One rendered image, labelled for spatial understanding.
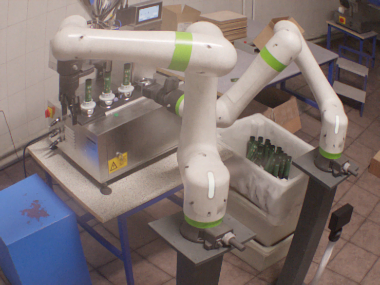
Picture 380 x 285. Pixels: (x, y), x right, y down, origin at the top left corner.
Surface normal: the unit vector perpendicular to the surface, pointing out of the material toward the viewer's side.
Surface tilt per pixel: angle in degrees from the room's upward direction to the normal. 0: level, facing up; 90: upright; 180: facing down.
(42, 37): 90
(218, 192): 89
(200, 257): 0
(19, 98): 90
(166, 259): 0
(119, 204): 0
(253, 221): 96
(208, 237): 81
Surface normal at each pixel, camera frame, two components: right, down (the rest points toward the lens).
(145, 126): 0.72, 0.38
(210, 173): 0.09, -0.75
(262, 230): -0.79, 0.36
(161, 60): -0.08, 0.80
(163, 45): 0.14, 0.00
